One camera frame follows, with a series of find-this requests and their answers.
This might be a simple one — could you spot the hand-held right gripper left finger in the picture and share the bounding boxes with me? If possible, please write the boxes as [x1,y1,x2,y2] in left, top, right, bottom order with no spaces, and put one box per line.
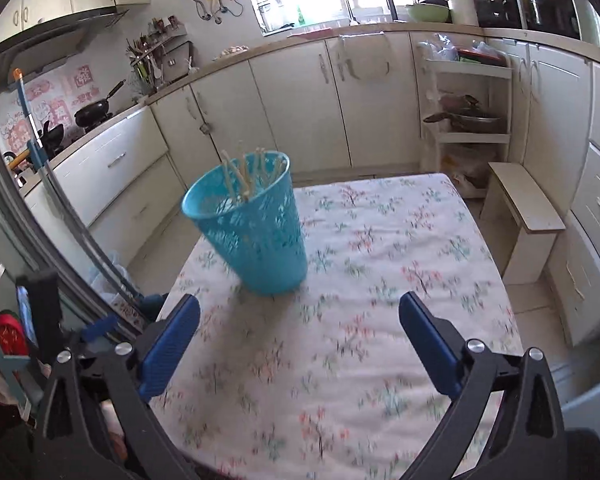
[42,294,202,480]

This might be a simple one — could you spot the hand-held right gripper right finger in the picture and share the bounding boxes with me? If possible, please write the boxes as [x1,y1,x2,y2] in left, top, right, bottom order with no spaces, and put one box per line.
[399,291,567,480]

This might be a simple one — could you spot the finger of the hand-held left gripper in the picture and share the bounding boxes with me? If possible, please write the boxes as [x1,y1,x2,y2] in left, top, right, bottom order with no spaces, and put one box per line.
[15,269,63,363]

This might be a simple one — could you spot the turquoise perforated plastic basket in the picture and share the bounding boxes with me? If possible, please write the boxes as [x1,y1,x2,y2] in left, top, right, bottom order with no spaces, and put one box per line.
[181,150,309,296]

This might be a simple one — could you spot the bundle of wooden chopsticks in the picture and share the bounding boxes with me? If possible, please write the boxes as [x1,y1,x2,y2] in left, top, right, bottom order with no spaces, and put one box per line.
[219,146,287,206]

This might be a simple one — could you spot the red patterned plush slipper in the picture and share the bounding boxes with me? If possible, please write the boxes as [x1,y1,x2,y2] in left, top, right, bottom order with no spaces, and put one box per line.
[0,312,29,357]

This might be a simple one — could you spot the blue and white shelf rack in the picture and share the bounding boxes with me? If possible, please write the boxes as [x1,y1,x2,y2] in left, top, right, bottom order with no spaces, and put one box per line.
[0,255,37,422]

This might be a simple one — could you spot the floral tablecloth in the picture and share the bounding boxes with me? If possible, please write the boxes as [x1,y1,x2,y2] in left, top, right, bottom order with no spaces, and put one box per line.
[150,172,523,480]

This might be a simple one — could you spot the clear plastic bag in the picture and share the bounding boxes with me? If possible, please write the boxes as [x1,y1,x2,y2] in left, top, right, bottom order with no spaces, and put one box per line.
[86,251,142,307]

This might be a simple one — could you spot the cream cabinets under stove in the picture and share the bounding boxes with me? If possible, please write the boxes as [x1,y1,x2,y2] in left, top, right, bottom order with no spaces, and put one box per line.
[22,107,188,266]

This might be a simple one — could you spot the wooden step stool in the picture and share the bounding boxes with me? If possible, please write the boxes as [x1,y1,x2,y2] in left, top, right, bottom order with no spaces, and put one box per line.
[481,161,567,286]

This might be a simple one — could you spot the black frying pan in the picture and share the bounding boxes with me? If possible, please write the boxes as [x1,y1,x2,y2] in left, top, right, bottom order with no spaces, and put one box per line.
[73,80,128,129]

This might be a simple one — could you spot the metal pan with lid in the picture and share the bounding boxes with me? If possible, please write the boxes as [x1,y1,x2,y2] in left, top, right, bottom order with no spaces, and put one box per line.
[422,95,504,134]

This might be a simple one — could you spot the cream cabinets with drawers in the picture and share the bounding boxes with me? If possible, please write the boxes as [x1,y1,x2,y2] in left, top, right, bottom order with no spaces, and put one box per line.
[507,35,600,348]

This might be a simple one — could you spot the white storage cart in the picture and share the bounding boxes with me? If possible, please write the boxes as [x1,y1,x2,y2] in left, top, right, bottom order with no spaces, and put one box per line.
[416,42,514,202]

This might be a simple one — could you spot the range hood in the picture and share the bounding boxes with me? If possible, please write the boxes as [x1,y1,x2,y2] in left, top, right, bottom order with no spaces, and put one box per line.
[0,7,132,104]

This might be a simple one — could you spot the cream cabinets under window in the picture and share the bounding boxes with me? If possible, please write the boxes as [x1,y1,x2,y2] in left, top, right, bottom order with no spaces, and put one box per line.
[147,30,423,186]

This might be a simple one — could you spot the white hanging bin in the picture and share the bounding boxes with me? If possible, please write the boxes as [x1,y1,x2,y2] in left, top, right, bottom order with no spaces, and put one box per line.
[329,30,393,82]

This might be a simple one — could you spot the green bowl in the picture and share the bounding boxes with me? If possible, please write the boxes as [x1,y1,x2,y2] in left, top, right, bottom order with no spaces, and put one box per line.
[405,4,452,24]

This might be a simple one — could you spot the white thermos jug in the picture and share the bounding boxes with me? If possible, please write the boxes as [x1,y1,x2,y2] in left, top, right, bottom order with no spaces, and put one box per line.
[445,0,480,27]

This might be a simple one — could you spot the black faucet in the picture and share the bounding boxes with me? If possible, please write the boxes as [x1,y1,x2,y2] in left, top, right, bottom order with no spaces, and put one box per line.
[376,0,407,24]

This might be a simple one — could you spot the steel pot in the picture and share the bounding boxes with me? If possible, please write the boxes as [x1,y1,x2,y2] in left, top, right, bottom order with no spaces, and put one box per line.
[525,0,571,34]

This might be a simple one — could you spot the grey door frame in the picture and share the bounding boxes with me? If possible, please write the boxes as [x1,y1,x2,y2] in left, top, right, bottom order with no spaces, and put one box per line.
[0,105,147,342]

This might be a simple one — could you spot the pink wall stickers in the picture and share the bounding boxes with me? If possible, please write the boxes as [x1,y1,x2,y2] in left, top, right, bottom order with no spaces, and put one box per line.
[0,62,102,154]

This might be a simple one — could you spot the wall utensil rack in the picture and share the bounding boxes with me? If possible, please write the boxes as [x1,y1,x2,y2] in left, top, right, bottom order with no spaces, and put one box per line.
[125,17,194,97]

